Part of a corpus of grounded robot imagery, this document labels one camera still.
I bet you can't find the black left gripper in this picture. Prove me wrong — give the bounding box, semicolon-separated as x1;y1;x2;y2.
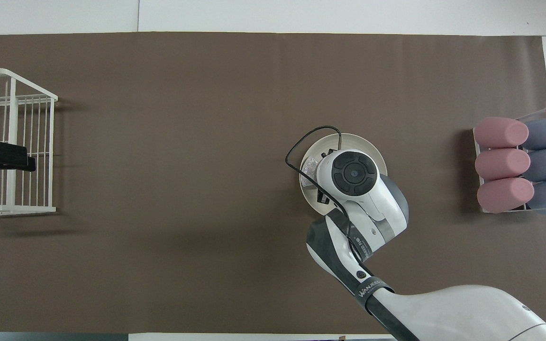
0;140;36;181

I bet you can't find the cream round plate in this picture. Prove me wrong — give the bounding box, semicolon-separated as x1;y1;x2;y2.
299;133;388;221

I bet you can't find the brown table mat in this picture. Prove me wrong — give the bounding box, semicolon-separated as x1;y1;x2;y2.
0;32;546;334

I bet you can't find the pink plastic cup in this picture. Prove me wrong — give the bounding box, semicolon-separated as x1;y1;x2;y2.
477;178;535;214
475;148;532;181
473;117;529;148

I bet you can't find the white wire dish rack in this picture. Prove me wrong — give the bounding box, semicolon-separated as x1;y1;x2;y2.
0;68;58;216

